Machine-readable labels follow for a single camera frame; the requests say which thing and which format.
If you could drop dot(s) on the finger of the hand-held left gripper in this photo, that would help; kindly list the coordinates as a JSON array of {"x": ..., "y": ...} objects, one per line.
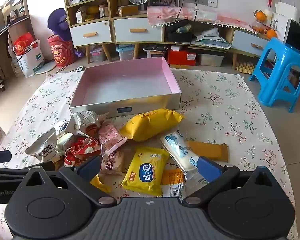
[
  {"x": 46, "y": 165},
  {"x": 0, "y": 158}
]

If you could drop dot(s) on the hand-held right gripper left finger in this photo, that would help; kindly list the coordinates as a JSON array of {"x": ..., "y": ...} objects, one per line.
[{"x": 90, "y": 167}]

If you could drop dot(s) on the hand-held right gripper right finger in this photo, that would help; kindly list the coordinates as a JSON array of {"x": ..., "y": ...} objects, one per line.
[{"x": 208, "y": 168}]

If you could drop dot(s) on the orange-brown bar packet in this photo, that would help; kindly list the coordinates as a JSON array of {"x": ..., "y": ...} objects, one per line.
[{"x": 210, "y": 151}]

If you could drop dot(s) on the white nut snack packet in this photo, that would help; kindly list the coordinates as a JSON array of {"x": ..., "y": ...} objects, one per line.
[{"x": 43, "y": 147}]

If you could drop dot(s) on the small yellow snack packet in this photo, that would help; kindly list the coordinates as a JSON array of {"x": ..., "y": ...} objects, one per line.
[{"x": 100, "y": 183}]

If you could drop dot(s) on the tan snack packet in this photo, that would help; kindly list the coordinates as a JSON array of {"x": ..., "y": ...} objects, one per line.
[{"x": 117, "y": 160}]

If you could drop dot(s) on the cream yellow snack packet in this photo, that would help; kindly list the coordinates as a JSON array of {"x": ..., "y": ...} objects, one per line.
[{"x": 65, "y": 142}]

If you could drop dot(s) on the pink and red snack packet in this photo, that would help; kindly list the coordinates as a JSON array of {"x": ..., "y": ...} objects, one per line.
[{"x": 111, "y": 136}]

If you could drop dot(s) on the orange packet with white label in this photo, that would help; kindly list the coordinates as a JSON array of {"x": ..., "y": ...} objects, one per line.
[{"x": 172, "y": 180}]

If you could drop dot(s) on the white and blue snack packet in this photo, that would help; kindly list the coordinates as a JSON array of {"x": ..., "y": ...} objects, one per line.
[{"x": 176, "y": 147}]

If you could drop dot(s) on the silver foil snack packet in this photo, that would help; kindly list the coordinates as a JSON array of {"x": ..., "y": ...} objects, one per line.
[{"x": 62, "y": 127}]

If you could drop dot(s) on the white crinkled snack packet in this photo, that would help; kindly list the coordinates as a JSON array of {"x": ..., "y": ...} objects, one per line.
[{"x": 86, "y": 121}]

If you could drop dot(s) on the yellow square packet blue label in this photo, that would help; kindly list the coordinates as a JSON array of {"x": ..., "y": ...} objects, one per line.
[{"x": 146, "y": 170}]

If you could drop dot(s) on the large yellow snack packet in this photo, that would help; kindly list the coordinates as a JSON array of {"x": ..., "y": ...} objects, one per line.
[{"x": 150, "y": 125}]

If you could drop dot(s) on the silver box with pink lining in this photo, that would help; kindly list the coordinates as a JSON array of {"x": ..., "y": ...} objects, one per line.
[{"x": 125, "y": 85}]

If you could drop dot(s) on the floral cloth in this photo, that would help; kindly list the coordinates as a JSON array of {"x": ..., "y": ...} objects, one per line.
[{"x": 227, "y": 110}]

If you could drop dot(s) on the white round base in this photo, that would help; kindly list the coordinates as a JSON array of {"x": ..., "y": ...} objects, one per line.
[{"x": 47, "y": 68}]

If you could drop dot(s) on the white remote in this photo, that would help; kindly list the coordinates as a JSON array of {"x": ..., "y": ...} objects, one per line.
[{"x": 80, "y": 68}]

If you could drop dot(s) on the white shopping bag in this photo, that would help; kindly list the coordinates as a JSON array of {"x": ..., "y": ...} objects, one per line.
[{"x": 31, "y": 62}]

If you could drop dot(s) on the egg tray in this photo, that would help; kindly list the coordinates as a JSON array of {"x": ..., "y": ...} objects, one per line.
[{"x": 245, "y": 66}]

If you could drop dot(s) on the clear flat storage bin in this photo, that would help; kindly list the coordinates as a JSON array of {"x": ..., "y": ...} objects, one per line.
[{"x": 211, "y": 59}]

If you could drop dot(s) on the red box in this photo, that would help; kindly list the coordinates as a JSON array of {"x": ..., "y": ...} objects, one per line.
[{"x": 181, "y": 57}]

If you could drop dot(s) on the red printed bag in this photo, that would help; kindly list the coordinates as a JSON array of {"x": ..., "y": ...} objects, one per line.
[{"x": 61, "y": 51}]

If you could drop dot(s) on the red gift bag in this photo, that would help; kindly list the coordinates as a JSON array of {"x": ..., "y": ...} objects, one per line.
[{"x": 23, "y": 43}]

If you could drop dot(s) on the blue lid storage bin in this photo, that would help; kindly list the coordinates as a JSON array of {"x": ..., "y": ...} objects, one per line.
[{"x": 125, "y": 52}]

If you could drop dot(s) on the pile of white papers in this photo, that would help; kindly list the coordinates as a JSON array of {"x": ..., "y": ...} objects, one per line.
[{"x": 210, "y": 38}]

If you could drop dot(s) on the low wooden cabinet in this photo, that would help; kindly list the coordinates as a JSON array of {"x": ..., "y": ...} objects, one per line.
[{"x": 229, "y": 37}]

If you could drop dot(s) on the black bag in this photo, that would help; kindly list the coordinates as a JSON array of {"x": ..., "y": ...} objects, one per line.
[{"x": 178, "y": 37}]

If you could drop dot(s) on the grey-blue drawer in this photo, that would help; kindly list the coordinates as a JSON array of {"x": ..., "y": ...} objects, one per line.
[{"x": 250, "y": 38}]

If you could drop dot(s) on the blue plastic stool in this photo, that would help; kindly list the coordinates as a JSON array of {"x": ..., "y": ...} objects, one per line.
[{"x": 282, "y": 52}]

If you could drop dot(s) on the purple toy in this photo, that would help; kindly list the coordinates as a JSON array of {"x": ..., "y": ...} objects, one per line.
[{"x": 58, "y": 22}]

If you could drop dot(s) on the green and yellow cloth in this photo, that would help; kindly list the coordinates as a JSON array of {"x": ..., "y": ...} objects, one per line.
[{"x": 183, "y": 26}]

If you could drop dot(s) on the glass jar of oranges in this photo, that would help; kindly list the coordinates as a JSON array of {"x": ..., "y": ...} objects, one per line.
[{"x": 258, "y": 27}]

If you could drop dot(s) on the small cardboard box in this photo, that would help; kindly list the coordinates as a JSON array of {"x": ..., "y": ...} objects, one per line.
[{"x": 80, "y": 16}]

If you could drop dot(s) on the pink tasselled cloth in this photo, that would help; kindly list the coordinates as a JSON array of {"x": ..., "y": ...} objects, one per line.
[{"x": 207, "y": 15}]

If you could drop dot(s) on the yellow packet on shelf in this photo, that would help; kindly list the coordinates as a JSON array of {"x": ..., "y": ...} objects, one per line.
[{"x": 92, "y": 11}]

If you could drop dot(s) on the wooden bookshelf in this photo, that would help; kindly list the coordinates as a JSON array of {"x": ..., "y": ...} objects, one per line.
[{"x": 25, "y": 2}]

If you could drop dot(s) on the brown cardboard box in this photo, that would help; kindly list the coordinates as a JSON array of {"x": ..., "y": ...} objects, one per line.
[{"x": 127, "y": 10}]

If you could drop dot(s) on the orange with leaves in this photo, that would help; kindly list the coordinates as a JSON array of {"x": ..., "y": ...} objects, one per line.
[{"x": 260, "y": 15}]

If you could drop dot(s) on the microwave oven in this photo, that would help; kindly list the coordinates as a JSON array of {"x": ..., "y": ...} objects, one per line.
[{"x": 297, "y": 33}]

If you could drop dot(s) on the white foam box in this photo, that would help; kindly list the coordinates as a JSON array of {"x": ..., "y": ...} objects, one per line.
[{"x": 287, "y": 8}]

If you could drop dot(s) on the wall socket row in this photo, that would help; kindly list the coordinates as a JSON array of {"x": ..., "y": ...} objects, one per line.
[{"x": 202, "y": 0}]

